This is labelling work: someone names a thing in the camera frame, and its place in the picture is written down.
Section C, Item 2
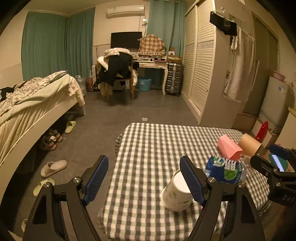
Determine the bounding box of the clear glass cup with stickers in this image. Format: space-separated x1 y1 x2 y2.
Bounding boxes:
239 155 254 177

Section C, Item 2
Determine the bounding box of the brown kraft paper cup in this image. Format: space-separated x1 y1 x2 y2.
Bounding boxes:
238 133 261 157

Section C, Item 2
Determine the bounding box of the blue laundry basket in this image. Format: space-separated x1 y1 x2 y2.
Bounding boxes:
138 77 152 91

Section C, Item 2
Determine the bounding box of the pink faceted cup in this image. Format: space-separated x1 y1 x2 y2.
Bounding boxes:
217 134 243 161

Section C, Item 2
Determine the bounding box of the white red sneaker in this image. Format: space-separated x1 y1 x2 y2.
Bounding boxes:
40 136 57 151

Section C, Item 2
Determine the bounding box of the white small refrigerator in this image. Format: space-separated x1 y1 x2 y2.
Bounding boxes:
259 77 295 134

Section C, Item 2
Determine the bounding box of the large clear water jug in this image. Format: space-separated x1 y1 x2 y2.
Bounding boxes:
75 75 87 95

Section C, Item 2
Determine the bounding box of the bed with beige bedding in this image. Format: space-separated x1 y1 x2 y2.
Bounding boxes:
0 70 86 167

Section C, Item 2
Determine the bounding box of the checkered grey white tablecloth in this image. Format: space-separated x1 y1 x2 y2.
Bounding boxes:
97 122 273 240

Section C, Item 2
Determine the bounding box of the wooden chair piled with clothes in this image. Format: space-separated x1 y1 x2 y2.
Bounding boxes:
94 48 139 99

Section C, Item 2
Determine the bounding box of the black flat television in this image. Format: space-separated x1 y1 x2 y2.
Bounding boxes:
110 32 142 49

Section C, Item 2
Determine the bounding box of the plaid cloth cover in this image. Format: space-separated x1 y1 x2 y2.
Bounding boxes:
138 34 166 57

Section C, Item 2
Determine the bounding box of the green window curtain left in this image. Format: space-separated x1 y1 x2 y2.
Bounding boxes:
21 8 95 81

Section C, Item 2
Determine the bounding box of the green slipper near table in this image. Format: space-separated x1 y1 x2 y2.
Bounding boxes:
33 178 56 198

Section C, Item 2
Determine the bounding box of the blue plastic water bottle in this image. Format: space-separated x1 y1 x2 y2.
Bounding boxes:
204 156 247 185

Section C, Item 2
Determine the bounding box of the green curtain behind desk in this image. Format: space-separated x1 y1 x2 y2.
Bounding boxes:
147 1 187 56

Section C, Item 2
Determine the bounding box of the white wall air conditioner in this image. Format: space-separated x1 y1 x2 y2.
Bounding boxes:
106 5 145 18

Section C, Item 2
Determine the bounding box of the white louvered wardrobe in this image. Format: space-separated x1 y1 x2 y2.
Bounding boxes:
182 0 245 128

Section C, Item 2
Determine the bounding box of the pink basin on refrigerator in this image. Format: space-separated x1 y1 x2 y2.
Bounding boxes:
272 70 285 82

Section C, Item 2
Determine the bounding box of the green slipper under bed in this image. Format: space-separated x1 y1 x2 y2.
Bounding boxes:
65 120 76 134

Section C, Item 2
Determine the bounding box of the dark hard-shell suitcase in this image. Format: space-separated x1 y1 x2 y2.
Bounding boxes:
165 63 183 96

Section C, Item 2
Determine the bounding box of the red bottle on floor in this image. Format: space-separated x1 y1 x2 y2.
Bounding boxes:
255 121 268 142

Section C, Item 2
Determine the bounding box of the hanging beige towel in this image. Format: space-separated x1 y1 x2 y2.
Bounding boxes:
224 26 256 102

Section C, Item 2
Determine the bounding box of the white desk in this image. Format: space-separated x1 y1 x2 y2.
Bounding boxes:
136 60 169 96

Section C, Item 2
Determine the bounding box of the white paper cup green print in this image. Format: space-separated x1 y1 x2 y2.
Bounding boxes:
160 169 193 212

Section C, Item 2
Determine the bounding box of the beige slipper near table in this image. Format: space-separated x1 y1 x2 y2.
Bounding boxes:
41 160 67 178

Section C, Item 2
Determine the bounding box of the smartphone in green case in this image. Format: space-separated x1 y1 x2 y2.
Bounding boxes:
268 153 288 172

